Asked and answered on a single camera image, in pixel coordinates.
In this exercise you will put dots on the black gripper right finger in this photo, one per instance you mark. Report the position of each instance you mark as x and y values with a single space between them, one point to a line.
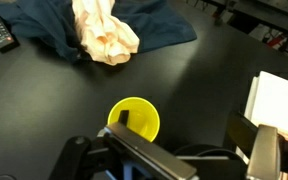
264 150

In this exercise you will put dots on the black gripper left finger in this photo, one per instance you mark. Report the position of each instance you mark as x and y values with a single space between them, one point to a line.
144 150

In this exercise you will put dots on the yellow plastic cup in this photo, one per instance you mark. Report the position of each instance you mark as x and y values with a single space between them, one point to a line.
140 113

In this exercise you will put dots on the tan Intelligent Robotic Systems book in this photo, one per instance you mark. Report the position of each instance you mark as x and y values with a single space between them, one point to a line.
277 100

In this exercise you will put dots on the peach cloth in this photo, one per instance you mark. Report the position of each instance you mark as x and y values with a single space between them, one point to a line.
107 36

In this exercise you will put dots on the dark blue cloth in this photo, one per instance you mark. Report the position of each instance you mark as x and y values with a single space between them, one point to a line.
157 23

